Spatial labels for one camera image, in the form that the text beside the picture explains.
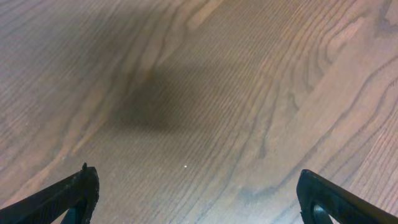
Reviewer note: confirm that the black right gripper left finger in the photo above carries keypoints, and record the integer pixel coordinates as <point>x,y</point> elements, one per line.
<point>75,196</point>

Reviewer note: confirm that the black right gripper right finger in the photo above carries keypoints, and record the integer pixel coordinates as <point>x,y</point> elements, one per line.
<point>322,201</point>

